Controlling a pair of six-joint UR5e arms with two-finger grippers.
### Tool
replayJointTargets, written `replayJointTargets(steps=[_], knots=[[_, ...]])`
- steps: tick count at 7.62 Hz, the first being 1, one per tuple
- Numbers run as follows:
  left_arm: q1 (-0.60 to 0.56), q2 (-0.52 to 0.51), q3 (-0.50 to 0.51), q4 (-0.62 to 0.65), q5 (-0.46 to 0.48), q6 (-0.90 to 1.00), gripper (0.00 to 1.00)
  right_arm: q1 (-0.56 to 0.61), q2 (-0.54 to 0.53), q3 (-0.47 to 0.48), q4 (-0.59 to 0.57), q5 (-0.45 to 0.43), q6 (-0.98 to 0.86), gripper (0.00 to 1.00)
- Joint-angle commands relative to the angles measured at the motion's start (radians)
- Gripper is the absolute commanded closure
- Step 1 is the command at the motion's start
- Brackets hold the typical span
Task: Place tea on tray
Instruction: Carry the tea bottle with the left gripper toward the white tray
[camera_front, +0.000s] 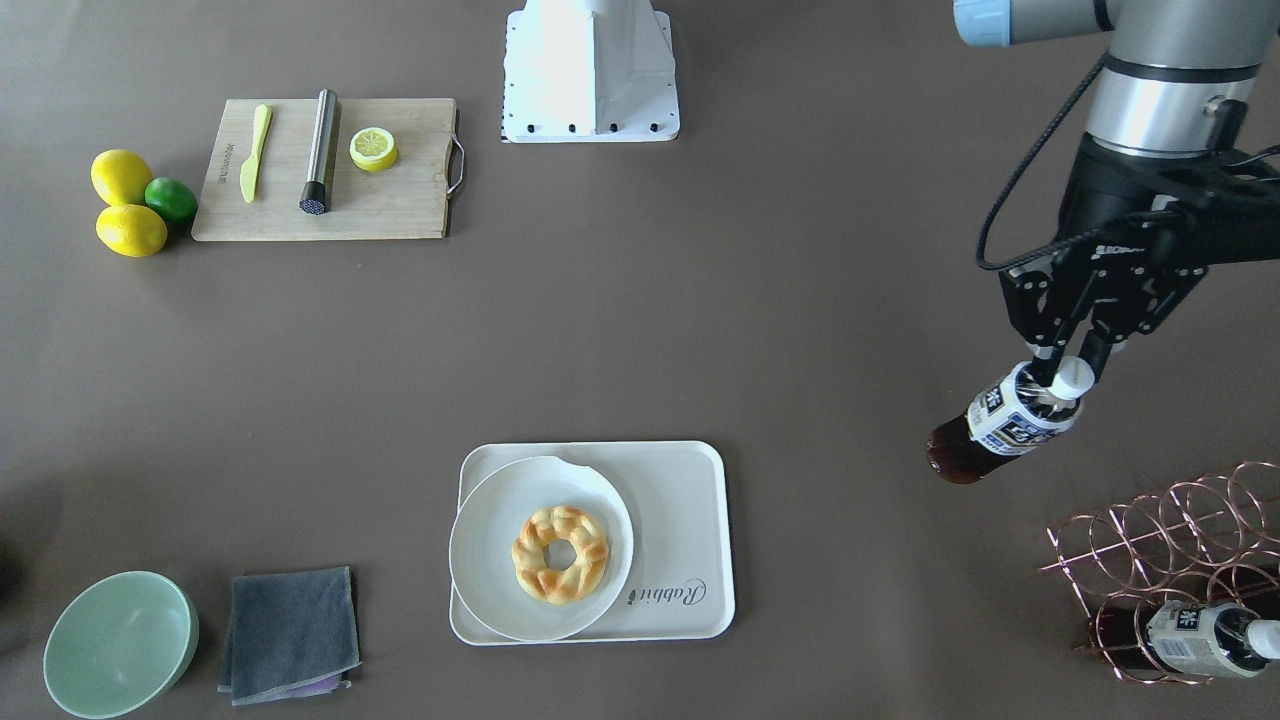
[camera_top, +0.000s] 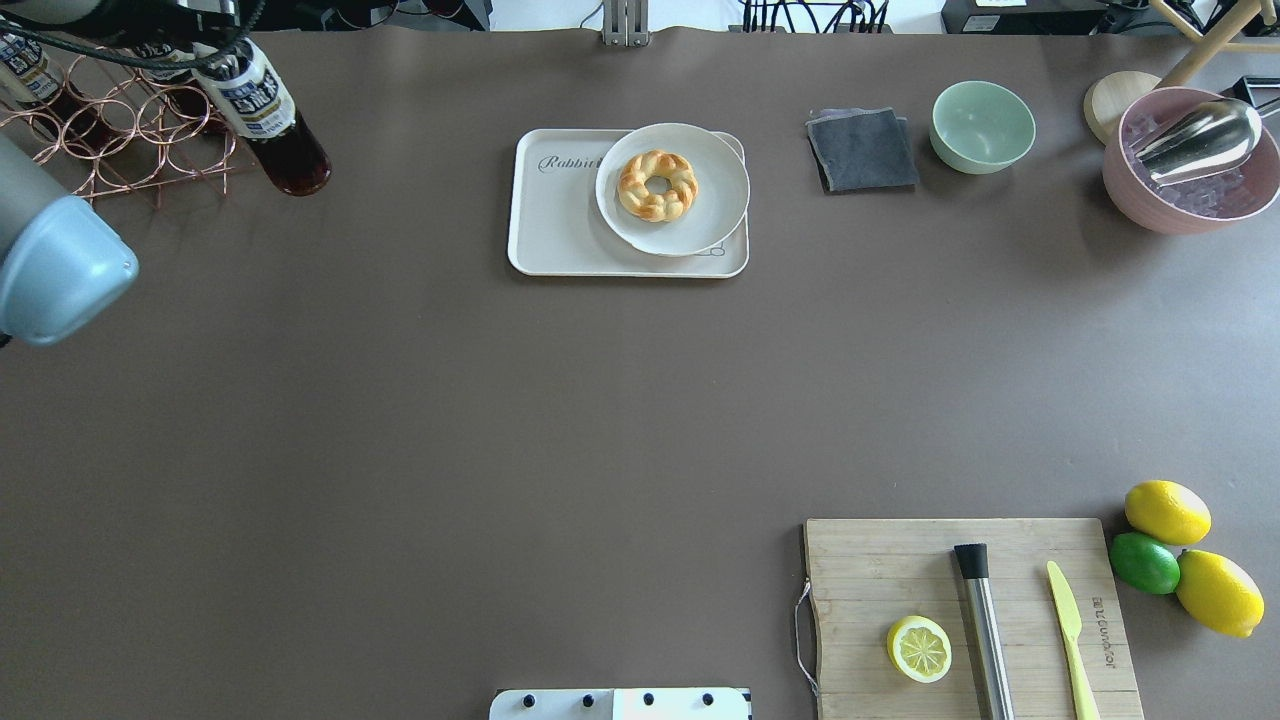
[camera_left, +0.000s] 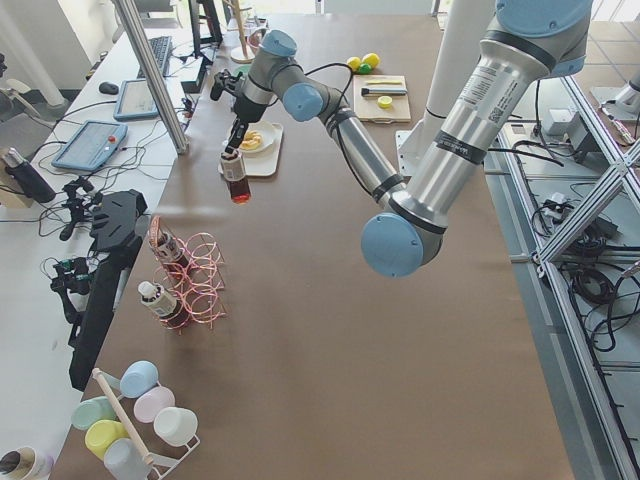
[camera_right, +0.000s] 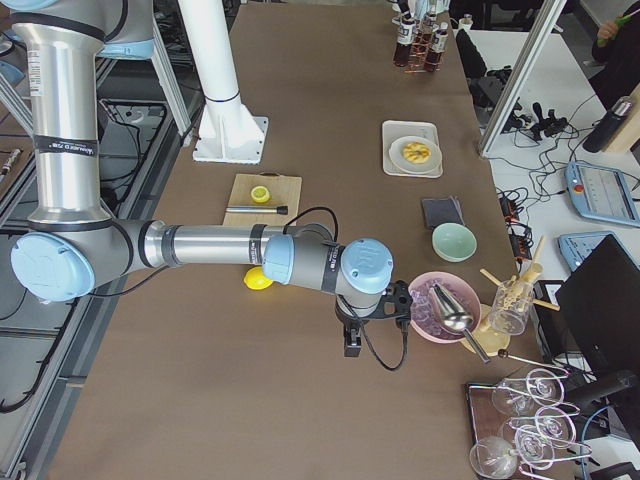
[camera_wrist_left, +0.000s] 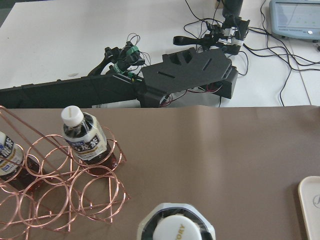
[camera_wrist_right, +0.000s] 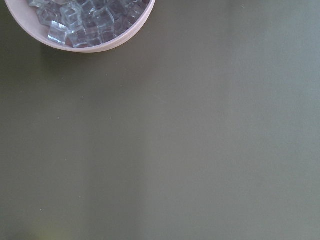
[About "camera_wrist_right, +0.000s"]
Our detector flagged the pink bowl of ice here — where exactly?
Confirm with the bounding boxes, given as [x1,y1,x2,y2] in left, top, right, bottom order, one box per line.
[5,0,156,54]

